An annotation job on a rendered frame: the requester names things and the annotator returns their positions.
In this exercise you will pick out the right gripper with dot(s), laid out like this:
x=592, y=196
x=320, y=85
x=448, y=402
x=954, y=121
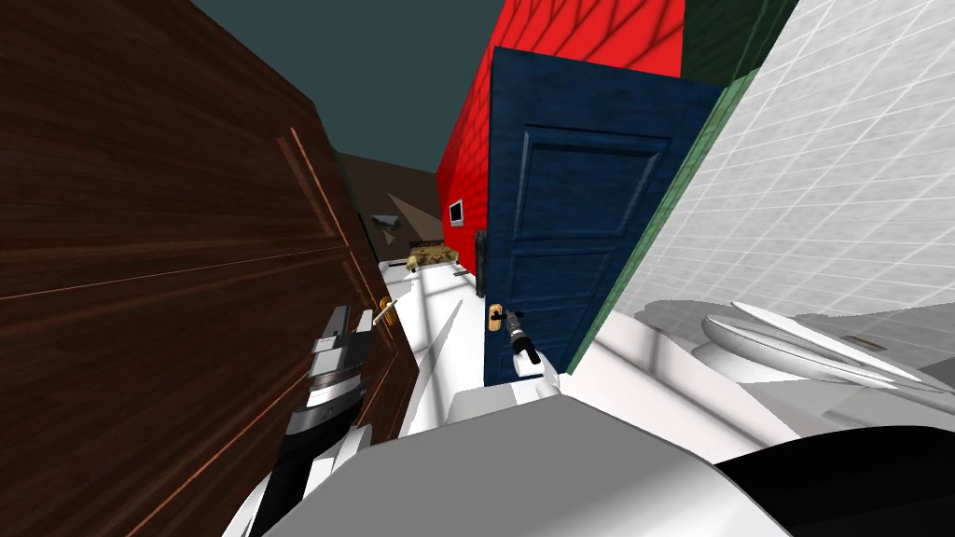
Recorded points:
x=526, y=347

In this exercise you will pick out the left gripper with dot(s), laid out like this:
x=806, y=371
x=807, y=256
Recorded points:
x=339, y=356

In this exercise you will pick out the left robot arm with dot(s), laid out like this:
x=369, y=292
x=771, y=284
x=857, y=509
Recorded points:
x=321, y=418

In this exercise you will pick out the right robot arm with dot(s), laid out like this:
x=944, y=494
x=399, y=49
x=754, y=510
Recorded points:
x=858, y=488

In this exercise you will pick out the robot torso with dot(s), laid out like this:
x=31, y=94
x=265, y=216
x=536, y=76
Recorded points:
x=522, y=477

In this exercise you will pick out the blue panelled door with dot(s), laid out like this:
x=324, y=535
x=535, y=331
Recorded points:
x=574, y=224

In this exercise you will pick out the white framed window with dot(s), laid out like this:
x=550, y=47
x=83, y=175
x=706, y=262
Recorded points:
x=456, y=213

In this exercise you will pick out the brown wooden door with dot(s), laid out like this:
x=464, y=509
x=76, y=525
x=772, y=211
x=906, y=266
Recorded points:
x=149, y=261

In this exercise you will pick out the white toilet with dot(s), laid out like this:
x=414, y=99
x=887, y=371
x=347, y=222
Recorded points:
x=776, y=350

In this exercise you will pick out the small framed wall picture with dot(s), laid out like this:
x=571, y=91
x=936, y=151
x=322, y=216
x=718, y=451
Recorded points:
x=385, y=222

